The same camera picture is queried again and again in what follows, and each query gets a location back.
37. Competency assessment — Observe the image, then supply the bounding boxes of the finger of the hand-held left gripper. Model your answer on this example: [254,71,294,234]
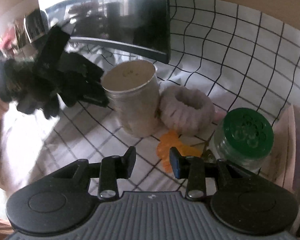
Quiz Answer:
[61,52,103,81]
[57,76,111,108]

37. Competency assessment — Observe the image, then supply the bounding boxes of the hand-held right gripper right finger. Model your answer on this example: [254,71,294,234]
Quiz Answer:
[169,147,251,201]

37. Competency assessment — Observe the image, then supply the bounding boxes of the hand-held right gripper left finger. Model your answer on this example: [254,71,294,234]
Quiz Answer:
[51,146,137,201]

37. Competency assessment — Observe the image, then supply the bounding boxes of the pink cardboard box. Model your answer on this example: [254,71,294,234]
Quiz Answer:
[274,104,300,238]

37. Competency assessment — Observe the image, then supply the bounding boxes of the clear jar with beige lid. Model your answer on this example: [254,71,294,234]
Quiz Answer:
[101,60,161,138]

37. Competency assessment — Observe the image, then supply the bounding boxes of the artificial flowers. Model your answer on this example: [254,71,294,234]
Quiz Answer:
[0,17,28,53]

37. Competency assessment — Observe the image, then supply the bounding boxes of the black object beside monitor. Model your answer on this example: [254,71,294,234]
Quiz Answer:
[24,9,50,43]

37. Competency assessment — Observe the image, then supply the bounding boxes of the pink fluffy scrunchie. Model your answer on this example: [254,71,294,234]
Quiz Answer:
[159,85,216,134]

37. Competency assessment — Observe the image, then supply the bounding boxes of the black computer monitor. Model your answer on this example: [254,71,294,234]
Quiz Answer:
[37,0,171,65]

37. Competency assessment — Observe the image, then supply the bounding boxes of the clear jar with green lid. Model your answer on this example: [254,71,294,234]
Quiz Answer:
[208,107,275,176]

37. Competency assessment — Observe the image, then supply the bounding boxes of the white checkered tablecloth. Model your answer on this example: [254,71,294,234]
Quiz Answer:
[0,0,300,218]

